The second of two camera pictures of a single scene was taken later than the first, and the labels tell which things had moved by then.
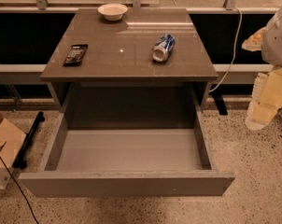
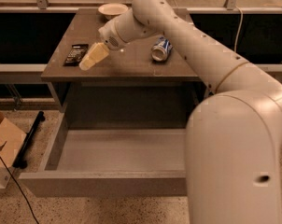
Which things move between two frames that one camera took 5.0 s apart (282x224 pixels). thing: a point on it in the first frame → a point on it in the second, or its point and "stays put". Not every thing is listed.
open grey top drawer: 127,161 stays put
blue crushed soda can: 162,47 stays put
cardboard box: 4,131 stays put
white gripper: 277,41 → 109,35
